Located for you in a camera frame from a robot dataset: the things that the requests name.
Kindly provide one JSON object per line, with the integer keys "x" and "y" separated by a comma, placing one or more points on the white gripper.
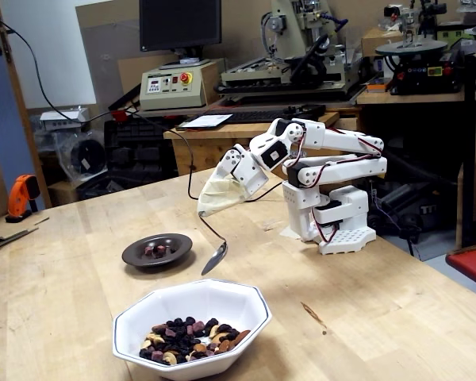
{"x": 249, "y": 173}

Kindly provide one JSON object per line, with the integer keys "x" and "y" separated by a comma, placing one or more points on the beige masking tape wrap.
{"x": 218, "y": 196}

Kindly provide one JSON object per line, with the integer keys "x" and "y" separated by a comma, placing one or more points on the bent metal spoon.
{"x": 216, "y": 260}

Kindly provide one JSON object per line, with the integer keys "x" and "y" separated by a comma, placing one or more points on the scooped dried fruit pieces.
{"x": 156, "y": 251}

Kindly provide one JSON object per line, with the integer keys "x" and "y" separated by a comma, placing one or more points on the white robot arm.
{"x": 353, "y": 166}

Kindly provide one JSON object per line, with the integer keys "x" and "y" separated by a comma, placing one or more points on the white octagonal bowl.
{"x": 206, "y": 295}

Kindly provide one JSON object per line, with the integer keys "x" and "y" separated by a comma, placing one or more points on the brown round plate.
{"x": 139, "y": 258}

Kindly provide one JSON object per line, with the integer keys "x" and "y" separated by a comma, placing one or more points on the wooden desk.
{"x": 206, "y": 152}

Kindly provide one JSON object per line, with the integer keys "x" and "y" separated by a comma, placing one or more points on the black keyboard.
{"x": 242, "y": 116}

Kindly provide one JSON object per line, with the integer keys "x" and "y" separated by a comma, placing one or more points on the white paper sheet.
{"x": 204, "y": 121}

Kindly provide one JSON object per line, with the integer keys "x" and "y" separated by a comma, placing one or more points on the masking tape strip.
{"x": 289, "y": 234}

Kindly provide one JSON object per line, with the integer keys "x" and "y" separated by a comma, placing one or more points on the black plastic case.
{"x": 135, "y": 151}

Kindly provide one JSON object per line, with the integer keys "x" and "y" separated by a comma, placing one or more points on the beige control box red button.
{"x": 170, "y": 93}

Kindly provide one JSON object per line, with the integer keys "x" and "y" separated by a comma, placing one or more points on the green controller board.
{"x": 373, "y": 191}

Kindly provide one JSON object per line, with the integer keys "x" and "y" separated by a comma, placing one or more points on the beige milling machine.
{"x": 297, "y": 43}

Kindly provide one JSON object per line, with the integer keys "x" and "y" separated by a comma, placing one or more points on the black spool in plastic bag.
{"x": 87, "y": 155}

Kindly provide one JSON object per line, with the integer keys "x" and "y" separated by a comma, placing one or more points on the black computer monitor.
{"x": 178, "y": 24}

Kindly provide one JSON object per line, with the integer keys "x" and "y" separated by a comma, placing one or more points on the nut and dried fruit mix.
{"x": 182, "y": 341}

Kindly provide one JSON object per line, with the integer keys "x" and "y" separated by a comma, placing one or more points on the large cardboard sheet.
{"x": 111, "y": 59}

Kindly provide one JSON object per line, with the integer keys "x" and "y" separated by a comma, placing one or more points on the white plastic box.
{"x": 59, "y": 118}

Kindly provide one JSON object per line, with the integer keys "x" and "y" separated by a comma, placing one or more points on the wooden workbench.
{"x": 412, "y": 98}

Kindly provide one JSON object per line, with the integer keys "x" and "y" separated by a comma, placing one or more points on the black shop vacuum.
{"x": 428, "y": 208}

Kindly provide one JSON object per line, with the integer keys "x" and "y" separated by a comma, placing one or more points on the brown cardboard box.
{"x": 375, "y": 41}

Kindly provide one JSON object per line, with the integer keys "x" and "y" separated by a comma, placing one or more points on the black scroll saw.
{"x": 420, "y": 75}

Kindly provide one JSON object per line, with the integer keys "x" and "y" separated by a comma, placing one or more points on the flat cardboard pieces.
{"x": 4, "y": 234}

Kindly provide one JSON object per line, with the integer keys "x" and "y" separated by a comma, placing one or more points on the red chair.
{"x": 472, "y": 264}

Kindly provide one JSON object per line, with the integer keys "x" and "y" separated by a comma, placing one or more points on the green cardboard box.
{"x": 460, "y": 35}

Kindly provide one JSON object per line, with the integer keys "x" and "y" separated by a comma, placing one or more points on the black plastic bracket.
{"x": 315, "y": 109}

